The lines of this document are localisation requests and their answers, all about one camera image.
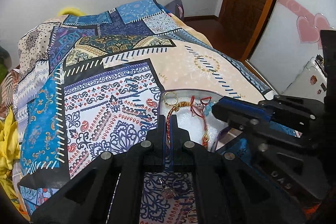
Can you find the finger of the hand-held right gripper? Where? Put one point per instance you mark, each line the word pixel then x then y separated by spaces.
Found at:
pixel 236 113
pixel 294 111

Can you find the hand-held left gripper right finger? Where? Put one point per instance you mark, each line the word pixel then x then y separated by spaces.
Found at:
pixel 173 125

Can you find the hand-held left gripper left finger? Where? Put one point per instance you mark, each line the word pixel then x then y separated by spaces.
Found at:
pixel 161 124

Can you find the clear plastic jewelry box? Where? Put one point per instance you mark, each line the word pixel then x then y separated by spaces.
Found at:
pixel 183 119

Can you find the white suitcase with stickers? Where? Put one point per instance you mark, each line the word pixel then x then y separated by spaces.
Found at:
pixel 307 77

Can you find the blue tassel charm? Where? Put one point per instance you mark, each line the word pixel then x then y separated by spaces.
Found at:
pixel 208 109

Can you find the white wardrobe with pink hearts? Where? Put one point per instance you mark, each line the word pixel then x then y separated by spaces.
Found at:
pixel 296 16

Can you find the patchwork printed blanket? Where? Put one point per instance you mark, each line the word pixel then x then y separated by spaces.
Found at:
pixel 110 87

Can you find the purple pillow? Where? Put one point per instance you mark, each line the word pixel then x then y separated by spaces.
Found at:
pixel 175 7

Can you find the yellow pillow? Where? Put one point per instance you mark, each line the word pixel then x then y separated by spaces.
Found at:
pixel 69 10

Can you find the yellow cloth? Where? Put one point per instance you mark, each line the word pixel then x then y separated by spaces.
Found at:
pixel 8 150

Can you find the brown striped cloth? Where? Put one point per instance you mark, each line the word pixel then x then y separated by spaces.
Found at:
pixel 8 87

